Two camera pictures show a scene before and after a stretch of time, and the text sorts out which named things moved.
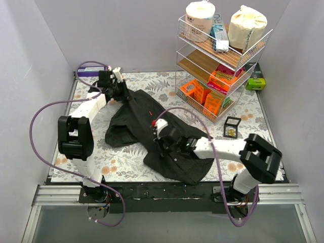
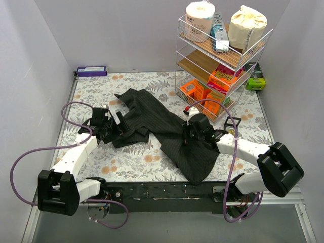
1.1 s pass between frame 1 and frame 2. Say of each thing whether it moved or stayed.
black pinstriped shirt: moved
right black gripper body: moved
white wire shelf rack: stayed
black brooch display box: stayed
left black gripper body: moved
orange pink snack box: stayed
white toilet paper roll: stayed
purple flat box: stayed
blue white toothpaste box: stayed
